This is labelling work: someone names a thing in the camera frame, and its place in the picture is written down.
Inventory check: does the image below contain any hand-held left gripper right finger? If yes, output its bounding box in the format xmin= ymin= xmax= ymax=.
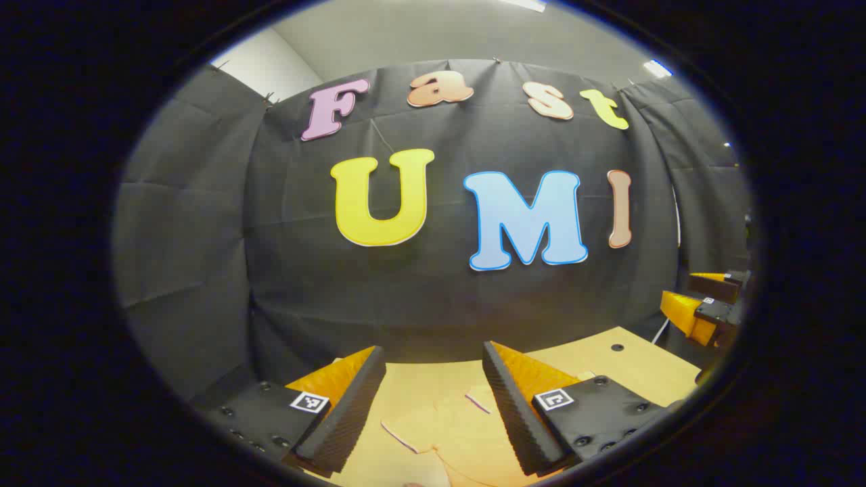
xmin=482 ymin=340 xmax=681 ymax=478

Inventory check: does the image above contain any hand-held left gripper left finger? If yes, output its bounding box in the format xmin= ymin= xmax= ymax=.
xmin=195 ymin=345 xmax=387 ymax=478

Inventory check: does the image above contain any orange T-shirt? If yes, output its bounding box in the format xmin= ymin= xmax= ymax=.
xmin=380 ymin=382 xmax=542 ymax=487

